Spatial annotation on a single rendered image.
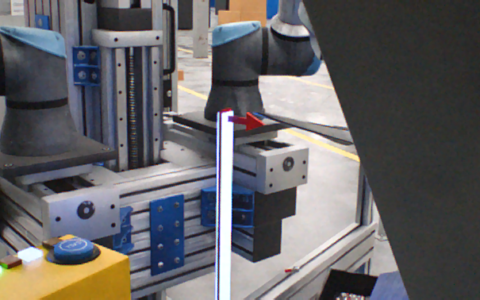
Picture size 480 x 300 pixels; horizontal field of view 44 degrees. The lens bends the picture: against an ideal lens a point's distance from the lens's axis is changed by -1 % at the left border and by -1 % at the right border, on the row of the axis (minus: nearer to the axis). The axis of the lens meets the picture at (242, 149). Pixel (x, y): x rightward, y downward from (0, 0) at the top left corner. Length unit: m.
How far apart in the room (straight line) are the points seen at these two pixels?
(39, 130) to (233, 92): 0.48
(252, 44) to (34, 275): 0.91
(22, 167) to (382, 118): 0.92
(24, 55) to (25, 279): 0.61
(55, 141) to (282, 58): 0.56
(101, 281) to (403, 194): 0.40
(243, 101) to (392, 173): 1.14
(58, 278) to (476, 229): 0.42
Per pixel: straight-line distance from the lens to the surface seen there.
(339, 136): 0.64
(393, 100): 0.25
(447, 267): 0.35
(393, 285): 0.74
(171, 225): 1.36
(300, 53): 1.41
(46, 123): 1.17
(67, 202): 1.08
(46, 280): 0.62
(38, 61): 1.16
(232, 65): 1.41
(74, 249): 0.65
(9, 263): 0.65
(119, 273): 0.65
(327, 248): 1.21
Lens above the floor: 1.35
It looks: 15 degrees down
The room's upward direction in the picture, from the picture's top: 1 degrees clockwise
